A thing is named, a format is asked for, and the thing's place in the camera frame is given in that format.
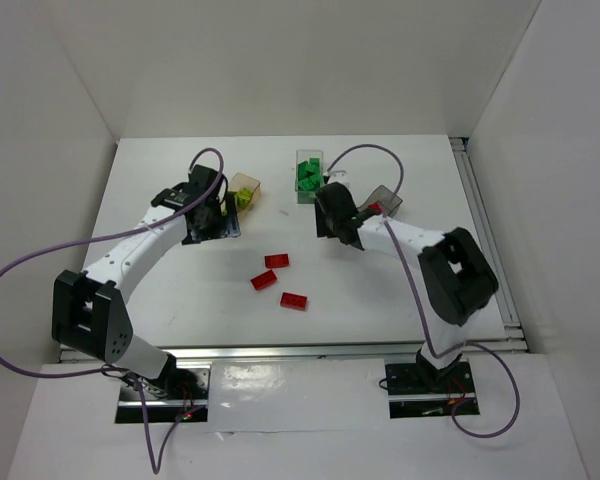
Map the amber transparent container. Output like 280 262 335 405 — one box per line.
228 172 261 220

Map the lime lego brick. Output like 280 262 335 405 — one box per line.
235 188 253 211

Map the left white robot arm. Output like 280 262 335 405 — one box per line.
51 165 237 398

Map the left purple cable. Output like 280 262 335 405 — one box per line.
0 147 226 475

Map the red rounded lego brick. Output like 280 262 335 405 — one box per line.
250 270 277 291

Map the aluminium front rail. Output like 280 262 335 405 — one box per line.
57 340 421 363

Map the clear transparent container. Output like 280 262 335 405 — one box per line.
295 149 324 204

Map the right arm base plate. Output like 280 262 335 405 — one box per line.
378 362 480 419

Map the aluminium side rail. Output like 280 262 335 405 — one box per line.
449 137 529 353

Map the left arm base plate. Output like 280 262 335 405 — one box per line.
115 364 211 424

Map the smoky grey container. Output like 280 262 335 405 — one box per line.
358 185 403 217

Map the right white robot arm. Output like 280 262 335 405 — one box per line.
315 182 499 387

